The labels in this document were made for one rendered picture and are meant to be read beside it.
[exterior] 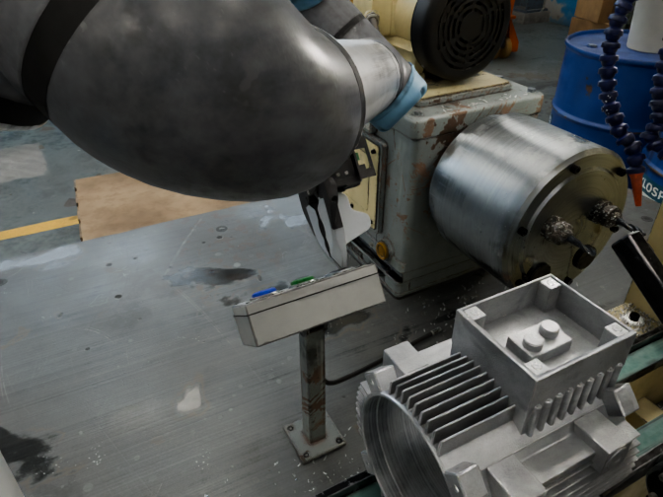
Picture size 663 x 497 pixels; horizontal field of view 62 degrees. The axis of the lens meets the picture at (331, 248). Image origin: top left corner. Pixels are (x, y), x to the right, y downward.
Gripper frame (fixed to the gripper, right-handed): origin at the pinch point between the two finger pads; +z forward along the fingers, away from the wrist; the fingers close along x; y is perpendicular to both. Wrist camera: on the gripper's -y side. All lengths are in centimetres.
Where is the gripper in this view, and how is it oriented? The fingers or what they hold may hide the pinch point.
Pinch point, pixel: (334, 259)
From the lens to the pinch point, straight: 69.4
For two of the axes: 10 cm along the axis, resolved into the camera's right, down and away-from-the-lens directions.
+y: 8.8, -2.6, 3.9
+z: 2.9, 9.6, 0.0
